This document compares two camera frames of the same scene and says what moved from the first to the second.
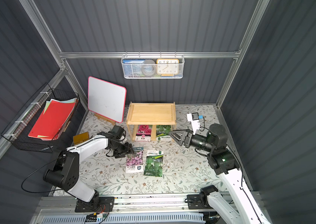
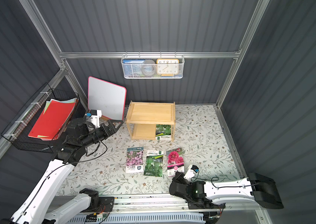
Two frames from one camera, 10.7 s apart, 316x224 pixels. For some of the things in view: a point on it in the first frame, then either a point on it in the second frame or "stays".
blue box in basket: x=132 y=67 stays
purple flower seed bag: x=134 y=161 stays
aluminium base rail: x=64 y=206 stays
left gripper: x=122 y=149 → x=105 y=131
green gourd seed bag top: x=154 y=164 stays
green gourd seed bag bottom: x=162 y=133 stays
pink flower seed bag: x=143 y=133 → x=175 y=162
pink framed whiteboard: x=106 y=99 stays
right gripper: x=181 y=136 → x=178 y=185
